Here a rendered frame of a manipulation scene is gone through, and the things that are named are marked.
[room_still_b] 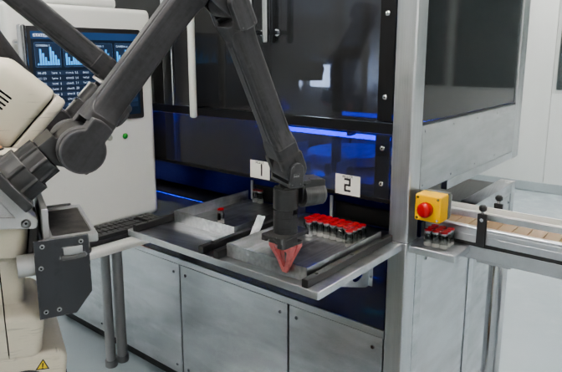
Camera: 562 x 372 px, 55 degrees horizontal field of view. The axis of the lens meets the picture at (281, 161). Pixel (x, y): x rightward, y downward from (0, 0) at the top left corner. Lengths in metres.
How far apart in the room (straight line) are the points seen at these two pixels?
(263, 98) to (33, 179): 0.46
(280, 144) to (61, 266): 0.50
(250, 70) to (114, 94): 0.27
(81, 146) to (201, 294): 1.29
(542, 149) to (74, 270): 5.43
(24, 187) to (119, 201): 1.07
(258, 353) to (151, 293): 0.60
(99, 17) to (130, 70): 0.97
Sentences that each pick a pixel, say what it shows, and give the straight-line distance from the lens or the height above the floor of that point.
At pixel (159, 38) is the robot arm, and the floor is 1.42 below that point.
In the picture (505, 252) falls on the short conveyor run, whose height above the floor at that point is 0.88.
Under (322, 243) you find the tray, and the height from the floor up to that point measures 0.88.
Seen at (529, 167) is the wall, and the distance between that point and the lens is 6.19.
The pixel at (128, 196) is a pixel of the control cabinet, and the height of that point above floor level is 0.89.
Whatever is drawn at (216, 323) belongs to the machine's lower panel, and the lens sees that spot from 2.15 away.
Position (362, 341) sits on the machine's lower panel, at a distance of 1.73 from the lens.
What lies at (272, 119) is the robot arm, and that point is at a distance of 1.12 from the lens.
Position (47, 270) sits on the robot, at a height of 0.98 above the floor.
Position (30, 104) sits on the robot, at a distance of 1.11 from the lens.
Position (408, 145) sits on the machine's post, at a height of 1.16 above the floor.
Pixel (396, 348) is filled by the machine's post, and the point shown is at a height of 0.56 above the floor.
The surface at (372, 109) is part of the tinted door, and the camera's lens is 1.52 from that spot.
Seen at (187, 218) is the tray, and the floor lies 0.90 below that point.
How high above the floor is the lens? 1.39
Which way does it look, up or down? 11 degrees down
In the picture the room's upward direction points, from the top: straight up
